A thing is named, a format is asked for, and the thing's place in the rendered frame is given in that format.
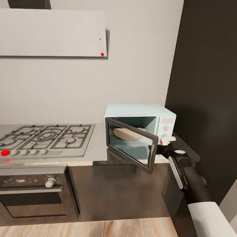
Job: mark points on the oven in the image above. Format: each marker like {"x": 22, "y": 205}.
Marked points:
{"x": 31, "y": 195}

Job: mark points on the burner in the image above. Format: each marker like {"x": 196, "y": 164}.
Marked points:
{"x": 45, "y": 141}

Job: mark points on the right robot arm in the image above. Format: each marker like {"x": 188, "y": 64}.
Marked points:
{"x": 207, "y": 217}

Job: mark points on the range hood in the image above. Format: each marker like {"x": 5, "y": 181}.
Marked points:
{"x": 32, "y": 28}

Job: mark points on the fridge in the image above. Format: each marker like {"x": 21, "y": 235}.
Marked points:
{"x": 202, "y": 92}

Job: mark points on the microwave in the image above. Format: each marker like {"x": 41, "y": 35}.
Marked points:
{"x": 134, "y": 131}

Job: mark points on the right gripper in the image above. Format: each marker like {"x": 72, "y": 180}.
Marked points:
{"x": 161, "y": 149}

